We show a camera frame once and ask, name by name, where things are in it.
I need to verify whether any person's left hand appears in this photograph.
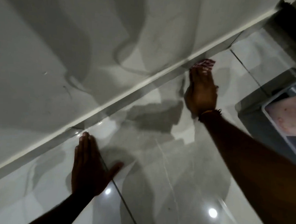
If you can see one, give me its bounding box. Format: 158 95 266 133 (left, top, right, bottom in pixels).
70 131 125 199

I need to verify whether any person's right hand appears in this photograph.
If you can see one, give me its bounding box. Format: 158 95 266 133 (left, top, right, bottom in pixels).
183 65 220 117

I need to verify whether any red white patterned cloth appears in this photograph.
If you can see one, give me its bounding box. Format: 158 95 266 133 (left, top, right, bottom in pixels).
191 58 216 71

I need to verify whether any person's right forearm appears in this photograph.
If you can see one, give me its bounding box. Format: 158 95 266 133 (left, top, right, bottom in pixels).
194 111 296 224

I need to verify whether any person's left forearm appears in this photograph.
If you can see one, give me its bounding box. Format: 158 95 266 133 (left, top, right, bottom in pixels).
27 189 95 224

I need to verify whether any gray plastic bin white rim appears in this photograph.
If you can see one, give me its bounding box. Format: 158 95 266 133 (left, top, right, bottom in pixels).
232 70 296 171

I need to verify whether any white baseboard trim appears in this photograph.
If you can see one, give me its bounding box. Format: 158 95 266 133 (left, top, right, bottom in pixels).
0 0 282 194

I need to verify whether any pink cloth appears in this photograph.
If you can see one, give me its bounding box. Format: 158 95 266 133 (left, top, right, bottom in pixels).
264 93 296 138

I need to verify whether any dark wooden furniture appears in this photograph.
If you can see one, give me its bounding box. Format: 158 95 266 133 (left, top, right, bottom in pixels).
261 0 296 72

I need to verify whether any beaded wrist bracelet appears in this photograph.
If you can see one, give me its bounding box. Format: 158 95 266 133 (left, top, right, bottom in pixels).
198 108 222 124

